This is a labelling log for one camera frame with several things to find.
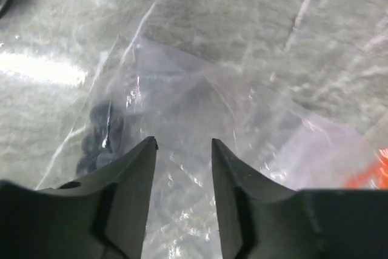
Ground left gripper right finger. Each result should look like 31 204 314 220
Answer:
212 139 387 258

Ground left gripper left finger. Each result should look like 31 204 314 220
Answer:
1 136 158 258

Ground dark fake grapes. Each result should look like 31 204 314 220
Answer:
76 101 124 178

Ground clear zip top bag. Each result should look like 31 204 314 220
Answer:
37 37 387 258

